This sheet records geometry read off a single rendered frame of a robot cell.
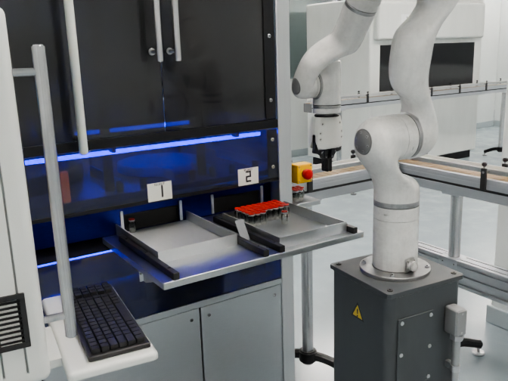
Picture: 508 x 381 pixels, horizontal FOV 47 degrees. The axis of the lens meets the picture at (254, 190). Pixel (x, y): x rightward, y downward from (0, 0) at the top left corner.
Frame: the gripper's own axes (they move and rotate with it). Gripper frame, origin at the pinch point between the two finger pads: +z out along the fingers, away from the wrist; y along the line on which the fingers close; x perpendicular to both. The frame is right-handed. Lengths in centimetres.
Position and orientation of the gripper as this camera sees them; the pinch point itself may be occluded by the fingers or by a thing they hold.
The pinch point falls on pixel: (326, 164)
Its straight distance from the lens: 181.4
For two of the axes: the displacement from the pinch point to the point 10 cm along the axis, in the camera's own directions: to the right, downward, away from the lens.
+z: 0.3, 9.7, 2.4
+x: 5.5, 1.8, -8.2
